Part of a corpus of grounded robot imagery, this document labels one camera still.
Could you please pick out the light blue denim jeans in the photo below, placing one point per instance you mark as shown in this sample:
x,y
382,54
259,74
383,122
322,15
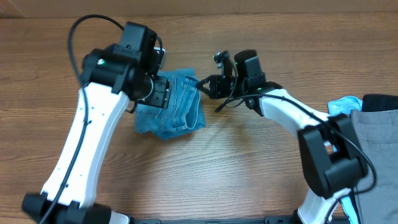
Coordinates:
x,y
184,114

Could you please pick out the brown cardboard back panel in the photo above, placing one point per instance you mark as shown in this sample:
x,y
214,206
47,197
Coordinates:
x,y
75,8

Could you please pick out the light blue shirt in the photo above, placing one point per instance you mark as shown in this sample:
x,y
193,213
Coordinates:
x,y
345,105

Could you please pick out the grey trousers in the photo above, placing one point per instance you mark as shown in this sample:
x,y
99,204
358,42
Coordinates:
x,y
377,133

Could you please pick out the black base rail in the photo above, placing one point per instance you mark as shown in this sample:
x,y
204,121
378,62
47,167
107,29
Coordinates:
x,y
217,221

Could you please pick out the black garment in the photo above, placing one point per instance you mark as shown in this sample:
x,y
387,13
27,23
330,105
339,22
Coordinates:
x,y
378,102

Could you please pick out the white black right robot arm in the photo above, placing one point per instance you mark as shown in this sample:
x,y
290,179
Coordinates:
x,y
332,160

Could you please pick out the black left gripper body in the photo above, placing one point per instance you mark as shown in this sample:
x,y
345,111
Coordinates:
x,y
155,92

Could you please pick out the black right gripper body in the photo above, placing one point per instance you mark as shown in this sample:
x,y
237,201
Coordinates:
x,y
216,87

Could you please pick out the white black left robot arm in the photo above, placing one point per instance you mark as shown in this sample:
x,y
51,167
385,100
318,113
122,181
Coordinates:
x,y
109,80

